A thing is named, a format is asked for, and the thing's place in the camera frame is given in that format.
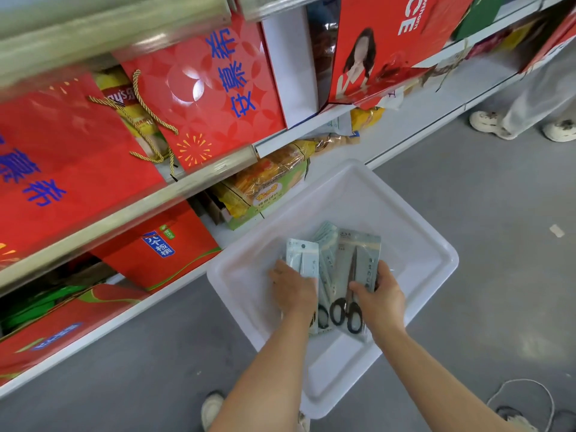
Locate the yellow chips bag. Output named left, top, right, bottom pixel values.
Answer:
left=92, top=67, right=172, bottom=172

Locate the flat red box green stripe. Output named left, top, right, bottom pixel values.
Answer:
left=0, top=283, right=149, bottom=388

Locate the person's white left shoe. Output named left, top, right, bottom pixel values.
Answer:
left=201, top=391, right=226, bottom=431

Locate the row of green scissors packs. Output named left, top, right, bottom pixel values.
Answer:
left=313, top=221, right=339, bottom=331

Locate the white plastic bin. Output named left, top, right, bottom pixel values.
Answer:
left=206, top=159, right=460, bottom=421

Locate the yellow snack bag pack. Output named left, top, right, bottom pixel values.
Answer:
left=211, top=143, right=361, bottom=230

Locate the green gift box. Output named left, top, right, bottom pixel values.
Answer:
left=452, top=0, right=507, bottom=41

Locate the white cable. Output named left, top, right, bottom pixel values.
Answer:
left=485, top=378, right=557, bottom=432

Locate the red box blue label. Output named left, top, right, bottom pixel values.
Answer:
left=89, top=201, right=222, bottom=292

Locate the person's left hand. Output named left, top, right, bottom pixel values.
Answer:
left=268, top=259, right=319, bottom=325

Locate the pale green scissors packet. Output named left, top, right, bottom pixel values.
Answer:
left=286, top=238, right=320, bottom=336
left=331, top=229, right=382, bottom=340

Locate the dark brown snack pack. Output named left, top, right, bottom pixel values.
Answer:
left=307, top=0, right=341, bottom=109

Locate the person's left forearm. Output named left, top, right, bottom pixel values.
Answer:
left=209, top=310, right=316, bottom=432

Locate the green bag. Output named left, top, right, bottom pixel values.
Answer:
left=0, top=285, right=89, bottom=334

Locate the person's right forearm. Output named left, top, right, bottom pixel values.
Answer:
left=371, top=328, right=523, bottom=432

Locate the person's right hand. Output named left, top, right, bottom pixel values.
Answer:
left=349, top=259, right=407, bottom=340

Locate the plain red gift box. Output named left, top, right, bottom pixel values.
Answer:
left=421, top=0, right=477, bottom=64

